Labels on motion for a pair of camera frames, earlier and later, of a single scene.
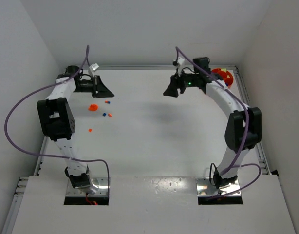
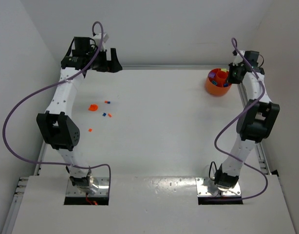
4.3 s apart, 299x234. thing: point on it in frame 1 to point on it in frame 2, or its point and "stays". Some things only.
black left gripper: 96,86 to 107,61
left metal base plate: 102,183 stays
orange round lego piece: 93,107 stays
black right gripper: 179,84 to 233,75
